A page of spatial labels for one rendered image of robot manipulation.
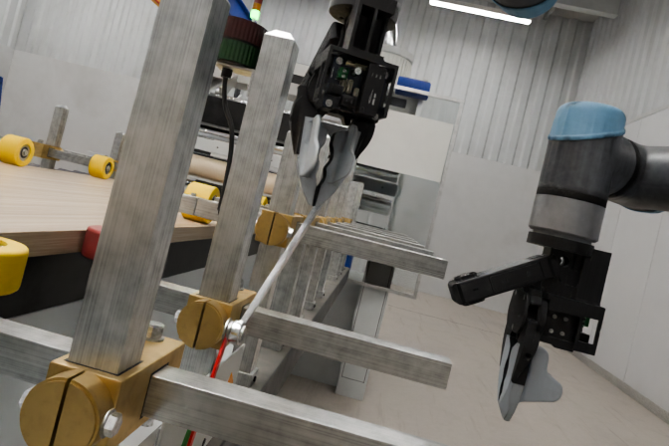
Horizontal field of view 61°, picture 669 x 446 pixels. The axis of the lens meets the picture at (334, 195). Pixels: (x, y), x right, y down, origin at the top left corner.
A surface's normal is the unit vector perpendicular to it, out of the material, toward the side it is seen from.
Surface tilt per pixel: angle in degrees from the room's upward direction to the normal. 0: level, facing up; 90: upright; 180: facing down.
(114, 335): 90
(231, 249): 90
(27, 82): 90
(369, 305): 90
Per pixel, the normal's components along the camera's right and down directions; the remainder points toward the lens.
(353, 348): -0.09, -0.04
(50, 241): 0.97, 0.24
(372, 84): 0.25, 0.04
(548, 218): -0.76, -0.20
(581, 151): -0.40, -0.11
